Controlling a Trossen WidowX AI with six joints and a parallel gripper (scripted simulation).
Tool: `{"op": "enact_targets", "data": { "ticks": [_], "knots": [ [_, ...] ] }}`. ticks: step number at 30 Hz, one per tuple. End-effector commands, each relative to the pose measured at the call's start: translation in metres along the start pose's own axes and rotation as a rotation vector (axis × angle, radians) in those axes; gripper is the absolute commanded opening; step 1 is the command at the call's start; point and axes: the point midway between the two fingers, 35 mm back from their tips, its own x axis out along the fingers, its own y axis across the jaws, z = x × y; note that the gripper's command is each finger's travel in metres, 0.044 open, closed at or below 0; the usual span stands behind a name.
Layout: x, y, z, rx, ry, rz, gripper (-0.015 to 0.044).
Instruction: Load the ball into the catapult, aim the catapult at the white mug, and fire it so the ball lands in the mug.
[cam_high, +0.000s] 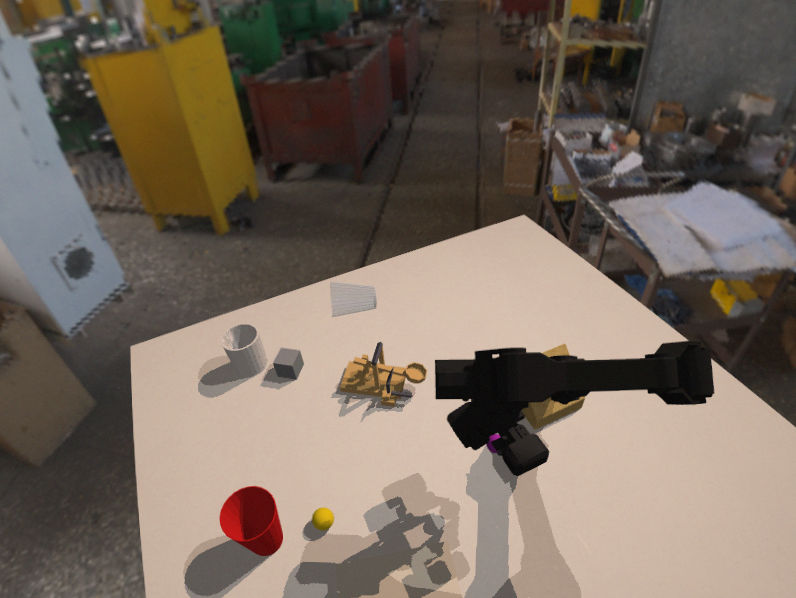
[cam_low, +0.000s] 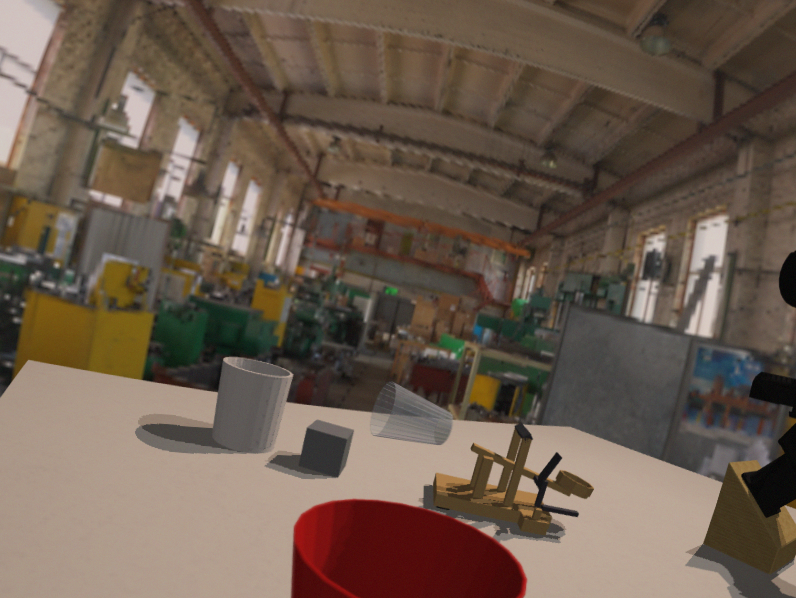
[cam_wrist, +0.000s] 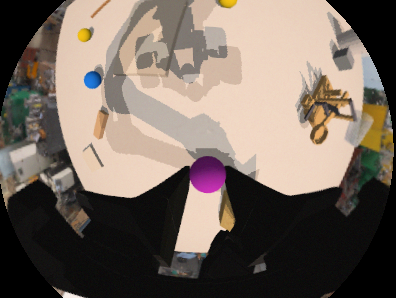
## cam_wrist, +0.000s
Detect yellow ball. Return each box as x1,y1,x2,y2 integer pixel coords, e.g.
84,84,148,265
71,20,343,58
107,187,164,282
77,28,92,43
218,0,238,9

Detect grey open cup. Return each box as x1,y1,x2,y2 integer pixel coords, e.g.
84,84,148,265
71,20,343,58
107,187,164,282
336,28,368,55

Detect blue ball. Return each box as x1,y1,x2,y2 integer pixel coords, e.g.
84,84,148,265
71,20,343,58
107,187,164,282
84,71,102,89

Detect wooden toy catapult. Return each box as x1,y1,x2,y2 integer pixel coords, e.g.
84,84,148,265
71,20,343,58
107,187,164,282
300,75,356,145

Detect purple ball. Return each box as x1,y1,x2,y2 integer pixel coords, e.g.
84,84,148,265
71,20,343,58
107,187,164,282
189,156,226,193

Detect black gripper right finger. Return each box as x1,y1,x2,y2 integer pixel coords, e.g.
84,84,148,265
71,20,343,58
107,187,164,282
225,165,343,267

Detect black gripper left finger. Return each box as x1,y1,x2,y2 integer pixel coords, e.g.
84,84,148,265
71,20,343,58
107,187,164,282
74,166,190,267

